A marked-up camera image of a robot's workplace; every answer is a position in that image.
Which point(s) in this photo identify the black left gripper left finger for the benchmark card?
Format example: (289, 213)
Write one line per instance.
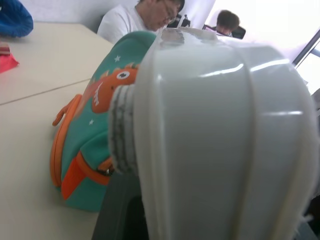
(117, 207)

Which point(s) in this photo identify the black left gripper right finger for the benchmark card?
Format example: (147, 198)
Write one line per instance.
(312, 222)

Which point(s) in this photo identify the white plastic box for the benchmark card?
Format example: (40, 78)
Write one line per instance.
(212, 150)

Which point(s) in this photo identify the orange and teal dinosaur backpack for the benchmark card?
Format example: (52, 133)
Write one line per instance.
(85, 140)

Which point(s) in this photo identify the red cloth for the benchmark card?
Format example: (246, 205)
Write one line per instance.
(6, 63)

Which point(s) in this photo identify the person in white shirt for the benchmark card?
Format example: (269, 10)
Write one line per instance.
(120, 22)

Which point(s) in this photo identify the red patterned pouch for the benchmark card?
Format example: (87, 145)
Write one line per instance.
(3, 49)

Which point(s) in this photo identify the black office chair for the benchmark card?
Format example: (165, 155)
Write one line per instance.
(240, 32)

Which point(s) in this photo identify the blue fabric bag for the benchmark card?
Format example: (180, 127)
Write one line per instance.
(12, 18)

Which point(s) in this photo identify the person with dark hair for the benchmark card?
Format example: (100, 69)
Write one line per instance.
(227, 21)

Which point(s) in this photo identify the dark window frame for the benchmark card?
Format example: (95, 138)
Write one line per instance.
(306, 50)

